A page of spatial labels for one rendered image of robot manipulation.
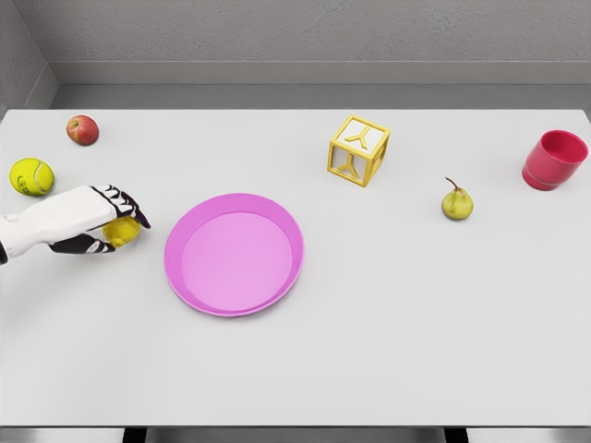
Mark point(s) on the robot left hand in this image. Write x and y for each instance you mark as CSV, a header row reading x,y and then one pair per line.
x,y
76,210

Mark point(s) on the yellow lemon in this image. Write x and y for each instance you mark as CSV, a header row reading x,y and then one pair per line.
x,y
122,231

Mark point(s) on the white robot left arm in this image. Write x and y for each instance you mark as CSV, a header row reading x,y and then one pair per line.
x,y
18,233

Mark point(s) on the pink plate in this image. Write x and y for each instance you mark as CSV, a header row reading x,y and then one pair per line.
x,y
234,256

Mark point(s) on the yellow tennis ball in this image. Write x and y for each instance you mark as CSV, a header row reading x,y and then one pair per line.
x,y
31,176

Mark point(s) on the red apple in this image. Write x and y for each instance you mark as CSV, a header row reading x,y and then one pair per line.
x,y
82,130

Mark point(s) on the yellow letter block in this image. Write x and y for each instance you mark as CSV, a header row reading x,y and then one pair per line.
x,y
358,150

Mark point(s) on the green pear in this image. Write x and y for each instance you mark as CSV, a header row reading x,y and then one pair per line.
x,y
457,203

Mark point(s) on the red cup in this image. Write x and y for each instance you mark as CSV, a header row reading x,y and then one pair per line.
x,y
554,159

